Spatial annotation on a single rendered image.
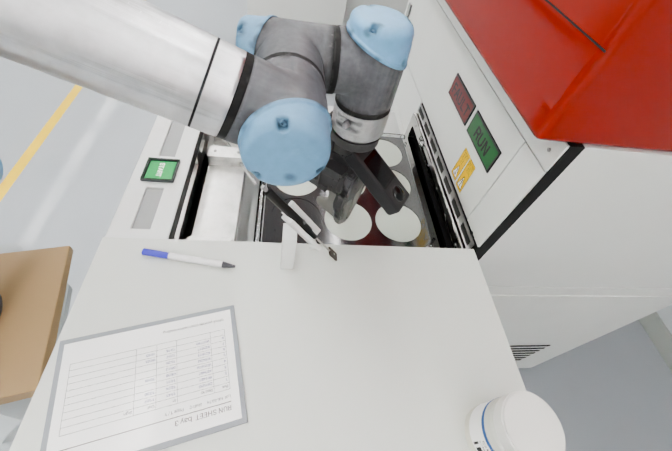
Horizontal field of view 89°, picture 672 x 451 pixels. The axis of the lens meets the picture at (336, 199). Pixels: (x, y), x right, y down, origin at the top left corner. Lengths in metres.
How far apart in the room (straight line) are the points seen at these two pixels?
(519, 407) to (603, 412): 1.53
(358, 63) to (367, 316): 0.36
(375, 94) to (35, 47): 0.30
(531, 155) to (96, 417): 0.65
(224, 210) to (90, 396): 0.37
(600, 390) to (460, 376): 1.50
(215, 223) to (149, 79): 0.47
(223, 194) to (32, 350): 0.39
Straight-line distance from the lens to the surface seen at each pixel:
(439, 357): 0.56
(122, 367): 0.54
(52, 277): 0.79
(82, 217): 2.00
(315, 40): 0.40
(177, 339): 0.53
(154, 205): 0.67
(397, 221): 0.74
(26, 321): 0.76
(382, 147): 0.90
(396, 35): 0.40
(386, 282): 0.58
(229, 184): 0.78
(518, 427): 0.48
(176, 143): 0.77
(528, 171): 0.58
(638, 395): 2.17
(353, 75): 0.40
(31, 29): 0.29
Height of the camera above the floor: 1.46
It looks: 49 degrees down
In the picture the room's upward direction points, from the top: 14 degrees clockwise
